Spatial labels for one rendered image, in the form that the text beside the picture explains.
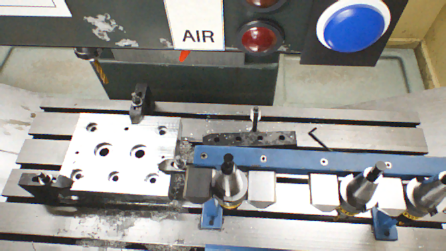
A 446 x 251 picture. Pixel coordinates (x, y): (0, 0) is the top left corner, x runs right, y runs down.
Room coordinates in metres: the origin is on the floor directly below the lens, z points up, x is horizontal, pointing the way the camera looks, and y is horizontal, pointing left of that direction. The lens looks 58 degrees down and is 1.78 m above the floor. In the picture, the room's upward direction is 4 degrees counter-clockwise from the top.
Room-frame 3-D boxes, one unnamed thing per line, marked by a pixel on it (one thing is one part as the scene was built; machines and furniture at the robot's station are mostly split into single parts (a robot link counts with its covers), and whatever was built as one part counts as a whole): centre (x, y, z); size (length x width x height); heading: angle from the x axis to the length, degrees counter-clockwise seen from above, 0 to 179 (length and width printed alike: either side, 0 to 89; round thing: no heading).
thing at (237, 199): (0.22, 0.00, 1.21); 0.06 x 0.06 x 0.03
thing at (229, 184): (0.22, 0.00, 1.26); 0.04 x 0.04 x 0.07
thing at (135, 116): (0.58, 0.24, 0.97); 0.13 x 0.03 x 0.15; 173
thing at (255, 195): (0.21, -0.06, 1.21); 0.07 x 0.05 x 0.01; 173
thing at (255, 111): (0.51, -0.09, 0.96); 0.03 x 0.03 x 0.13
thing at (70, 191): (0.43, 0.28, 0.97); 0.29 x 0.23 x 0.05; 83
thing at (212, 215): (0.28, 0.04, 1.05); 0.10 x 0.05 x 0.30; 173
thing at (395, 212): (0.19, -0.28, 1.21); 0.07 x 0.05 x 0.01; 173
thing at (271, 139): (0.46, -0.07, 0.93); 0.26 x 0.05 x 0.06; 88
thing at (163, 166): (0.37, 0.11, 0.97); 0.13 x 0.03 x 0.15; 83
